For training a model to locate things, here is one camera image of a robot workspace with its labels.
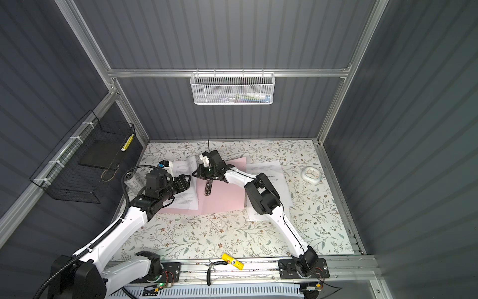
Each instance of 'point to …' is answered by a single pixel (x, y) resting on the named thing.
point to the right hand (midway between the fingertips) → (193, 176)
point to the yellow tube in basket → (127, 142)
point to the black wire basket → (61, 176)
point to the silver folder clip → (208, 187)
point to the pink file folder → (224, 195)
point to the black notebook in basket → (103, 152)
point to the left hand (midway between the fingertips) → (186, 178)
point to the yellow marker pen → (230, 260)
